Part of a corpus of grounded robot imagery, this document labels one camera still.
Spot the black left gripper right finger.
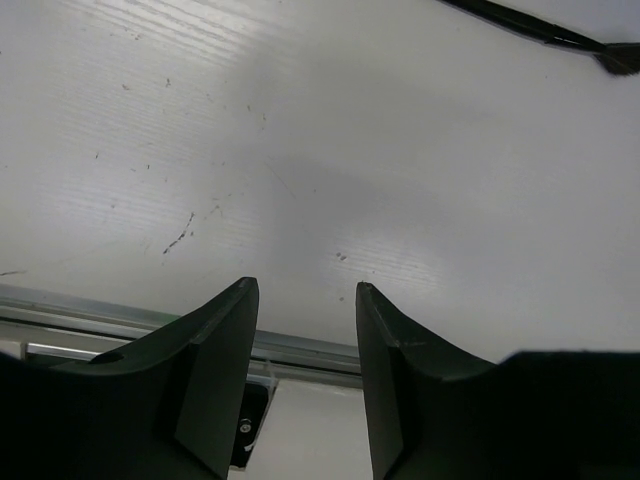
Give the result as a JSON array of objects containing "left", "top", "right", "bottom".
[{"left": 356, "top": 282, "right": 639, "bottom": 479}]

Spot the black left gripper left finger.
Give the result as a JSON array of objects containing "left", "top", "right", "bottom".
[{"left": 1, "top": 277, "right": 259, "bottom": 479}]

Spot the black makeup brush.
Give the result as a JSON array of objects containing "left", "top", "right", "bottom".
[{"left": 444, "top": 0, "right": 639, "bottom": 77}]

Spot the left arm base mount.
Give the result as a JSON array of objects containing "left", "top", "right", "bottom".
[{"left": 230, "top": 382, "right": 271, "bottom": 470}]

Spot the aluminium front rail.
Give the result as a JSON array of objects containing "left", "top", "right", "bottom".
[{"left": 1, "top": 284, "right": 361, "bottom": 388}]

